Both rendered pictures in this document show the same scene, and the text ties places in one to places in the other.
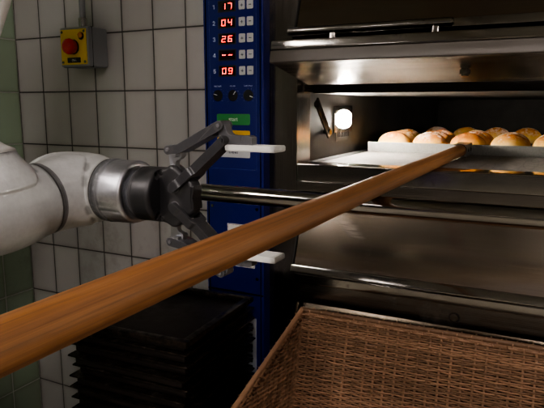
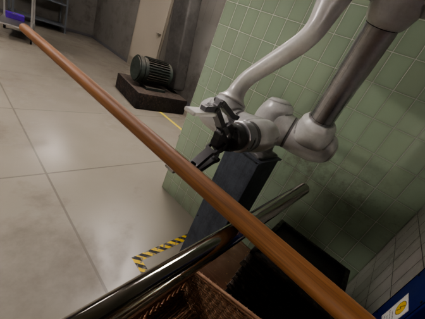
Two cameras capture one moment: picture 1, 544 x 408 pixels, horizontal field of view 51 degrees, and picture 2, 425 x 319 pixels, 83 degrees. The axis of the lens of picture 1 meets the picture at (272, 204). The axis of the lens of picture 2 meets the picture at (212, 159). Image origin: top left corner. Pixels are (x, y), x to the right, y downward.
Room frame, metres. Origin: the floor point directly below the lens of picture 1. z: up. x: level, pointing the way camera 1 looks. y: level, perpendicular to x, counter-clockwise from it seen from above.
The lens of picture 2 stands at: (0.81, -0.45, 1.39)
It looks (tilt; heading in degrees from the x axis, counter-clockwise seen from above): 25 degrees down; 95
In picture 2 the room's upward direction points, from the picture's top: 24 degrees clockwise
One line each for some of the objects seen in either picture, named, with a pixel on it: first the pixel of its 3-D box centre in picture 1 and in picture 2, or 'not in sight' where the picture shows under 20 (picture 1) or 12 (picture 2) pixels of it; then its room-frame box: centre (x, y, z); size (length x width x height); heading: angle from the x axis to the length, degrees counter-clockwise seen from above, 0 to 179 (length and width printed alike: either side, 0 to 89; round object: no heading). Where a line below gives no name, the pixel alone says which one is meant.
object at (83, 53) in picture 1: (83, 48); not in sight; (1.55, 0.49, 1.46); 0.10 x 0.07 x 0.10; 63
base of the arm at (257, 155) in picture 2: not in sight; (254, 142); (0.87, 0.74, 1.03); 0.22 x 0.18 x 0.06; 150
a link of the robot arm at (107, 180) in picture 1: (127, 191); (241, 136); (0.80, 0.20, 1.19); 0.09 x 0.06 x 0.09; 153
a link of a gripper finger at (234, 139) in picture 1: (236, 133); (212, 104); (0.72, 0.04, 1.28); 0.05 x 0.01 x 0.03; 63
